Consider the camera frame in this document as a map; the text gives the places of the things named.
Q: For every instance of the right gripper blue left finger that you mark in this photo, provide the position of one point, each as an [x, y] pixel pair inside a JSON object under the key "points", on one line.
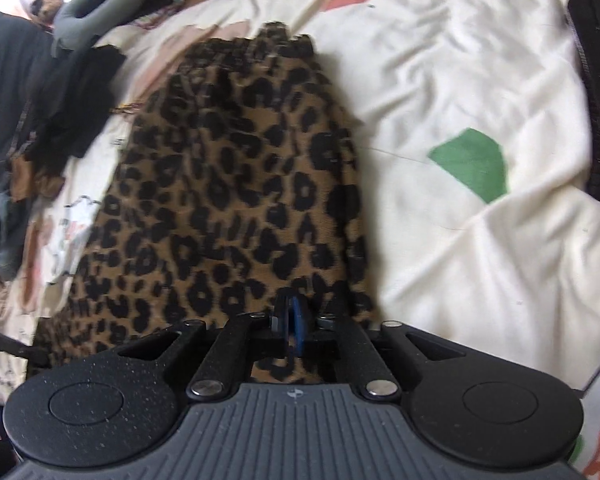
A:
{"points": [[280, 320]]}

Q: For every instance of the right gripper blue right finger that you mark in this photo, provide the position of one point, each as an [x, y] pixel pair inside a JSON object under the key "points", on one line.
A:
{"points": [[300, 329]]}

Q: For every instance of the leopard print skirt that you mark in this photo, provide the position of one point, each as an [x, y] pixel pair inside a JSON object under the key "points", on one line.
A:
{"points": [[239, 183]]}

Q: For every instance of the blue-grey denim garment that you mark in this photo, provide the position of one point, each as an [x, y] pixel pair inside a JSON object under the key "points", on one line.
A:
{"points": [[14, 220]]}

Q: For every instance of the brown garment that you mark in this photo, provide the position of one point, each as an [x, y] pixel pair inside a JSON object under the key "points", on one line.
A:
{"points": [[27, 182]]}

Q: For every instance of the cream cartoon bear bedsheet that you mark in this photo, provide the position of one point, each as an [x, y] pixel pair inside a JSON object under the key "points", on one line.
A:
{"points": [[470, 125]]}

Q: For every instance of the black garment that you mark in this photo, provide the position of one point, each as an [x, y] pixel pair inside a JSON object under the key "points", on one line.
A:
{"points": [[71, 99]]}

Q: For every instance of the dark grey pillow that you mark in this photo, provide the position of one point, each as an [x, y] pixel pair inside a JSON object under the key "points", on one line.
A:
{"points": [[24, 55]]}

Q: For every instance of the floral patterned garment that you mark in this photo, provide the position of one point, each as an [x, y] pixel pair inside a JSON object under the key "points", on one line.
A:
{"points": [[150, 19]]}

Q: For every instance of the grey U-shaped neck pillow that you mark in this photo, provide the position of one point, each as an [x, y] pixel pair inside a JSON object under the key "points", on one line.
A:
{"points": [[79, 22]]}

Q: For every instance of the small teddy bear toy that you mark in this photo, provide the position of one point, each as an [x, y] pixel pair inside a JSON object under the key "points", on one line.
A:
{"points": [[45, 11]]}

